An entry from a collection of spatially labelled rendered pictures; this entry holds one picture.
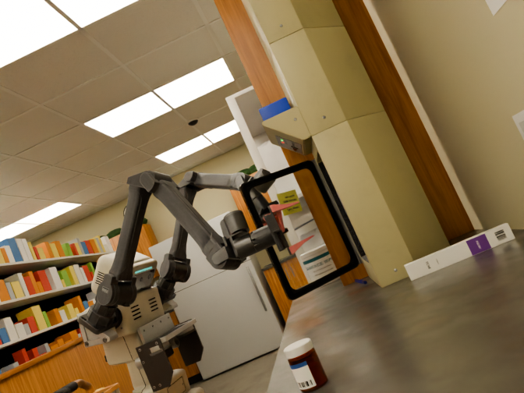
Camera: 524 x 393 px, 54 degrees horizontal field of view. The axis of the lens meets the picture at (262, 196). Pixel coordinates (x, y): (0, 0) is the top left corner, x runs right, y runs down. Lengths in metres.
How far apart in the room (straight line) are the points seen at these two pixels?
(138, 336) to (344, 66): 1.15
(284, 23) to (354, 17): 0.47
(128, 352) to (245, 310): 4.59
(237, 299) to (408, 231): 5.07
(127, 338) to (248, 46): 1.14
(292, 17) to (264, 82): 0.40
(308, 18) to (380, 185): 0.54
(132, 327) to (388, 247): 0.92
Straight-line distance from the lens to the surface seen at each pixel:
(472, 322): 0.86
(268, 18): 1.59
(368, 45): 1.96
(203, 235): 1.45
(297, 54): 1.55
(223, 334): 6.57
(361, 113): 1.56
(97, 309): 1.77
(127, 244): 1.68
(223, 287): 6.48
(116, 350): 1.97
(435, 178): 1.89
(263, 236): 1.35
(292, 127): 1.49
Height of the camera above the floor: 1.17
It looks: 6 degrees up
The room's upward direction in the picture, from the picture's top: 24 degrees counter-clockwise
